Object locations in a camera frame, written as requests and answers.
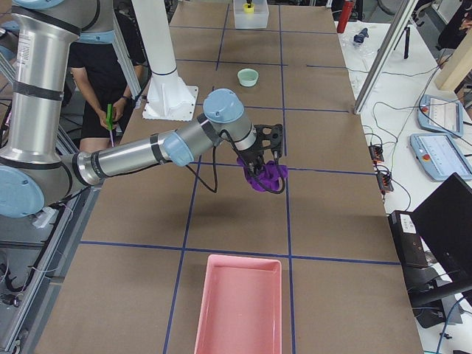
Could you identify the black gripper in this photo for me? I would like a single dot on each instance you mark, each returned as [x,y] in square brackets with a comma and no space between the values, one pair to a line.
[249,155]

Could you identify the yellow plastic cup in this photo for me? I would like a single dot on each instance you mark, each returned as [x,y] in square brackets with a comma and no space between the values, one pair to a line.
[247,9]

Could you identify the purple cloth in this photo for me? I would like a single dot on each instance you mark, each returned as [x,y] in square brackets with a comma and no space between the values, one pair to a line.
[272,176]

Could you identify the mint green bowl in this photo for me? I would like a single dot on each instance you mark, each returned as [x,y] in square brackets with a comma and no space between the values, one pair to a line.
[247,77]

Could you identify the clear plastic box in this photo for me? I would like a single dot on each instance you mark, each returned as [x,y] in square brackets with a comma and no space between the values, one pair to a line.
[250,21]

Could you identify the black computer box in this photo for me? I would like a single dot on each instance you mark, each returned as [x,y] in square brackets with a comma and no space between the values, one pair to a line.
[408,244]

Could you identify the red bottle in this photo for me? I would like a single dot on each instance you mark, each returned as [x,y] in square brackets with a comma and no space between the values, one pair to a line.
[345,16]

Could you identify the pink plastic bin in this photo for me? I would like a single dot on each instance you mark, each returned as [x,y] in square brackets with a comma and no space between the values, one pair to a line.
[241,306]

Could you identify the seated person in black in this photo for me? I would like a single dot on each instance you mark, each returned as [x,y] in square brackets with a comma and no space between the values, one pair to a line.
[98,75]

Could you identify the near teach pendant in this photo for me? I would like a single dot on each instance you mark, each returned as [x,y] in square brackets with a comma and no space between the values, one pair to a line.
[439,156]

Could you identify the teach pendant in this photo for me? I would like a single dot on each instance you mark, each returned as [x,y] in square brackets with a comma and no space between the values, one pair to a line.
[439,115]
[439,156]

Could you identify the far teach pendant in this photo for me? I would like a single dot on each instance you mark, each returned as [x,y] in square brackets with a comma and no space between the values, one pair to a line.
[439,115]

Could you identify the black monitor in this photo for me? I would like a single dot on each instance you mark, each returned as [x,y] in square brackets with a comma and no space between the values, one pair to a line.
[443,220]

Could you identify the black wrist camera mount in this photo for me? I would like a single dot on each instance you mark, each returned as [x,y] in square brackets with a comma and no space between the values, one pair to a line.
[269,137]

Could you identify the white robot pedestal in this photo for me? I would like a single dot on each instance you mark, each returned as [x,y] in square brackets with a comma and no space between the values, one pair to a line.
[168,96]

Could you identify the green handled tool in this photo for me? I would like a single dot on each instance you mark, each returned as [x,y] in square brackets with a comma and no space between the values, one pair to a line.
[110,122]

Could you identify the aluminium frame post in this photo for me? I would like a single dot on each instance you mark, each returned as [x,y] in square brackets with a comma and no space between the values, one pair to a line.
[392,36]

